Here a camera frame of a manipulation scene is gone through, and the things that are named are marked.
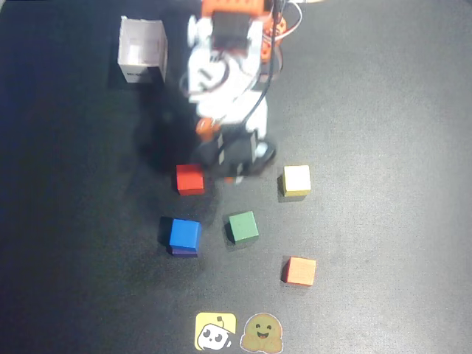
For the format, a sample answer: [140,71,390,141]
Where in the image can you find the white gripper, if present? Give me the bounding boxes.
[194,105,269,185]

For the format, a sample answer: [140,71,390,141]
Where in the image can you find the blue cube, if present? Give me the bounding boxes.
[169,218,202,250]

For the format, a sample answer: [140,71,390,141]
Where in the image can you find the red cube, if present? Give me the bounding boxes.
[175,163,206,196]

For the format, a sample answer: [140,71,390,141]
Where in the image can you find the green cube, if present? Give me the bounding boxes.
[225,210,260,244]

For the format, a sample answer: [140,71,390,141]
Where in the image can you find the yellow cube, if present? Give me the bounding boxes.
[277,164,312,198]

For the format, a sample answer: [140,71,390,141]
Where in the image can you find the orange cube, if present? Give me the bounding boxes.
[282,256,317,287]

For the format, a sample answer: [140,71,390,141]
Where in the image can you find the dark grey fabric mat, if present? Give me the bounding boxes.
[0,0,472,354]

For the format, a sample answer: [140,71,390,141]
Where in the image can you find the yellow square robot sticker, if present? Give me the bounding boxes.
[194,312,237,352]

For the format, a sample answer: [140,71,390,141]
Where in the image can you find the hugging face emoji sticker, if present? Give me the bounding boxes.
[240,312,284,353]

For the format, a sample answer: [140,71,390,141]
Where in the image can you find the white cardboard box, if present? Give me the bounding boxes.
[117,15,169,85]

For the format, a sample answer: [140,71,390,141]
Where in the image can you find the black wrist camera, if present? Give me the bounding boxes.
[195,132,278,178]

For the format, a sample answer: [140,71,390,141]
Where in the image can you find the black cable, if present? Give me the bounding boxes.
[241,0,285,128]

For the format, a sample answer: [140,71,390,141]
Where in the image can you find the white cable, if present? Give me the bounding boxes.
[272,0,304,41]

